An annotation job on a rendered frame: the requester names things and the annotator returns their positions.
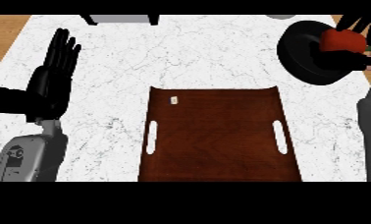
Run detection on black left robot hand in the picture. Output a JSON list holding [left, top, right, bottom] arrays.
[[0, 28, 83, 124]]

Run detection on brown wooden tray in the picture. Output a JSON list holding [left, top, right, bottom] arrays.
[[138, 84, 305, 183]]

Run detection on black pot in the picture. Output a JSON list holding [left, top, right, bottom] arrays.
[[276, 20, 369, 86]]

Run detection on grey round object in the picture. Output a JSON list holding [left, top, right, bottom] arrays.
[[264, 15, 298, 21]]

